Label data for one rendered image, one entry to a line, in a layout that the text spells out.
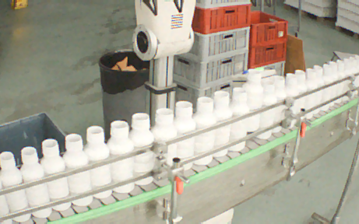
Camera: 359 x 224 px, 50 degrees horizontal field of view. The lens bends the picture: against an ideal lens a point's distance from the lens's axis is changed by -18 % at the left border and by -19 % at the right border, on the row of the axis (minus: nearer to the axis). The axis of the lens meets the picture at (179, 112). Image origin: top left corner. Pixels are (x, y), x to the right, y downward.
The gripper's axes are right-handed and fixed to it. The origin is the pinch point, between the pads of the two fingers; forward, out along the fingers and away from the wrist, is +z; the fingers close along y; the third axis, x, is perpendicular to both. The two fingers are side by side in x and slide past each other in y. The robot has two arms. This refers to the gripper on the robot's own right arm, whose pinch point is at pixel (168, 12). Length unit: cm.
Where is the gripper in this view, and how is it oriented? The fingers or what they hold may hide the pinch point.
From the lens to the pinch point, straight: 146.5
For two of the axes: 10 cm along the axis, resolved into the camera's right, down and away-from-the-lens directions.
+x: -5.5, 0.7, 8.3
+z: 2.2, 9.7, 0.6
